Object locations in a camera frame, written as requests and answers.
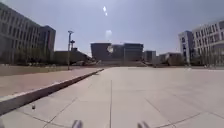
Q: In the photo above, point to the wide stone steps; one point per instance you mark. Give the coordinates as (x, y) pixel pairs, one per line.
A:
(113, 63)

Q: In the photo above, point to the dark block building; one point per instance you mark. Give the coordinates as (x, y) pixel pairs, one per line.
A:
(100, 51)

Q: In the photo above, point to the low dark building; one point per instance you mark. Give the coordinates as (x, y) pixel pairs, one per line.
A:
(76, 56)

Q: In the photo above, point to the small dark building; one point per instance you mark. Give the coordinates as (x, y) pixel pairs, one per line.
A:
(149, 56)

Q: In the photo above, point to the pale paved plaza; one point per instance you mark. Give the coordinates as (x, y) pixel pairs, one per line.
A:
(140, 96)

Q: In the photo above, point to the lamp pole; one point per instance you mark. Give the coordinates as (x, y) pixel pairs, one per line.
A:
(69, 50)

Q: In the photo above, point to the low pale building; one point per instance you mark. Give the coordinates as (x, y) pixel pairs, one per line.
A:
(170, 58)

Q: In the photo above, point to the robot's own part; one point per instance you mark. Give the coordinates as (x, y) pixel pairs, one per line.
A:
(77, 124)
(143, 125)

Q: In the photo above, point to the grey stone kerb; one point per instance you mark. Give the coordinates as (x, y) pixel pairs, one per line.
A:
(40, 94)

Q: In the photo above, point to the reddish raised paved platform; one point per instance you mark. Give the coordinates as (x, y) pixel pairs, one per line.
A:
(30, 81)

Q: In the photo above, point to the small dark object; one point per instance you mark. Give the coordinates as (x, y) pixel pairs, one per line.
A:
(33, 107)

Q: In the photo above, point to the large grey building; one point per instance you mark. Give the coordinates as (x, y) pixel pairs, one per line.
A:
(20, 36)

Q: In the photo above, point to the white multi-storey building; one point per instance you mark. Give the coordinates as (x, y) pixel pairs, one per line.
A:
(206, 40)

